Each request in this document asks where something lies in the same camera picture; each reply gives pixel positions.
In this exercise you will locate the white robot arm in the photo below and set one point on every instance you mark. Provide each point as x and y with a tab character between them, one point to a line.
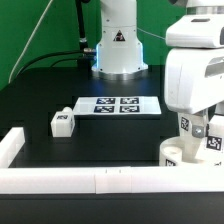
119	54

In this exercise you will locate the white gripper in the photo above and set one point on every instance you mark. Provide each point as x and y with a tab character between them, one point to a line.
194	81

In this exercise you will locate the white round stool seat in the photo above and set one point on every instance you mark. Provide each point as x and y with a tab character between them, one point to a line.
171	154

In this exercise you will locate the white marker tag board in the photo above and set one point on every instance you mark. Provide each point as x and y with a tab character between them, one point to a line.
132	105

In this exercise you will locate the white U-shaped fence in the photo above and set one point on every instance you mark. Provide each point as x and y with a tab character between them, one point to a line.
101	180

